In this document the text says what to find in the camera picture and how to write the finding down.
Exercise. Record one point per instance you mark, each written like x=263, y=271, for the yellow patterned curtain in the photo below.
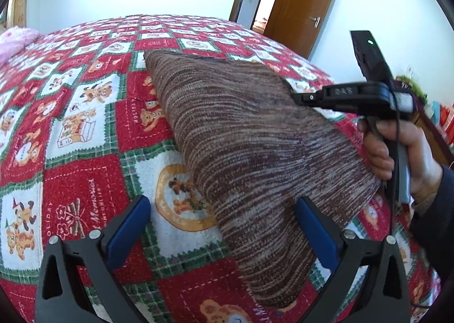
x=20, y=3

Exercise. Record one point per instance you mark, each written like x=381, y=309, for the person's right forearm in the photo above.
x=434, y=223

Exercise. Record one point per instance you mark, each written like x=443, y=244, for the pink quilt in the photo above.
x=16, y=41

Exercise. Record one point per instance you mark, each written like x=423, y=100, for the brown striped knit sweater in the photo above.
x=248, y=152

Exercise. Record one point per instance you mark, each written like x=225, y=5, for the red bear printed blanket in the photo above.
x=88, y=152

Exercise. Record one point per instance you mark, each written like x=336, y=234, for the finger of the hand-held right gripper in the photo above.
x=306, y=98

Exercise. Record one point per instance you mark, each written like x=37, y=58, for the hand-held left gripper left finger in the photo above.
x=129, y=230

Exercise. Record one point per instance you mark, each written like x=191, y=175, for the person's right hand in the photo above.
x=422, y=156

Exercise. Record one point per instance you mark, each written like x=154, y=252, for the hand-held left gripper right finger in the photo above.
x=315, y=230

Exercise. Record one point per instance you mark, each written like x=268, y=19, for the wooden door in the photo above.
x=301, y=14

